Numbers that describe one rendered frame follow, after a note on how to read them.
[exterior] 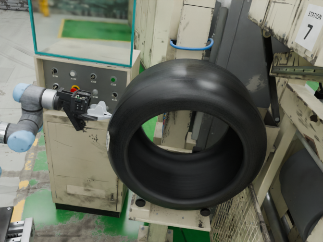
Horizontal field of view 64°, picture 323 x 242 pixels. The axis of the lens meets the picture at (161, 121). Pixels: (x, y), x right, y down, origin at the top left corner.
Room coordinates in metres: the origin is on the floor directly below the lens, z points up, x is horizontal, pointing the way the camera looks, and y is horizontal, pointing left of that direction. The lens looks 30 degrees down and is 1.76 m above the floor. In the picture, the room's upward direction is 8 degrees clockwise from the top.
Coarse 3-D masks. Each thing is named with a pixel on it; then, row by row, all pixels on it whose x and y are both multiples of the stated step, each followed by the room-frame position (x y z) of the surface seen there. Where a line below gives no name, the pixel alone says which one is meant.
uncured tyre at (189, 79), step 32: (160, 64) 0.93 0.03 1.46; (192, 64) 0.89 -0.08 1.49; (128, 96) 0.78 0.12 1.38; (160, 96) 0.73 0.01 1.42; (192, 96) 0.72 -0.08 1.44; (224, 96) 0.74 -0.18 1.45; (128, 128) 0.72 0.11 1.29; (256, 128) 0.74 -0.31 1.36; (128, 160) 0.74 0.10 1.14; (160, 160) 1.00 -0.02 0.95; (192, 160) 1.00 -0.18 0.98; (224, 160) 0.97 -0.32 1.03; (256, 160) 0.72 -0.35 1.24; (160, 192) 0.82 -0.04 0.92; (192, 192) 0.84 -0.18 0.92; (224, 192) 0.72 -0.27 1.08
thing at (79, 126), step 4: (64, 108) 0.83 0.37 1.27; (68, 108) 0.83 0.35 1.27; (68, 112) 0.83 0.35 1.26; (68, 116) 0.83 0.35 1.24; (72, 116) 0.83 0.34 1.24; (72, 120) 0.83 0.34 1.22; (76, 120) 0.83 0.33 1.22; (80, 120) 0.85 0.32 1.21; (76, 124) 0.83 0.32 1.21; (80, 124) 0.84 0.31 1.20; (84, 124) 0.86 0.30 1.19; (76, 128) 0.83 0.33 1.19; (80, 128) 0.83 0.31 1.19
